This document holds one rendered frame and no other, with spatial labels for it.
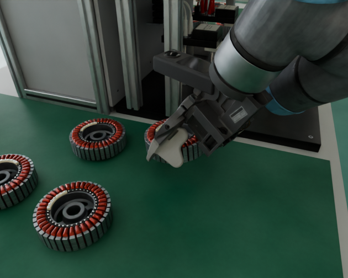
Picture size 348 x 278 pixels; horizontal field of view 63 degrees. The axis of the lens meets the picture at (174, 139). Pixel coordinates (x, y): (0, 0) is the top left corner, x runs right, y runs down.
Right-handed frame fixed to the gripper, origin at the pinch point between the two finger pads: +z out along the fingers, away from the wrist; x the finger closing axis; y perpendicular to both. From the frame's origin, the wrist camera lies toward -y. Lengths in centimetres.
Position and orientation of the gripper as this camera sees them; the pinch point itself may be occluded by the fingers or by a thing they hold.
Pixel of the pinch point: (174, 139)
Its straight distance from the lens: 51.9
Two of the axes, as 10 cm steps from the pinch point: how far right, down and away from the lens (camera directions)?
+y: 6.2, 7.6, -2.0
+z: -3.4, 4.9, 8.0
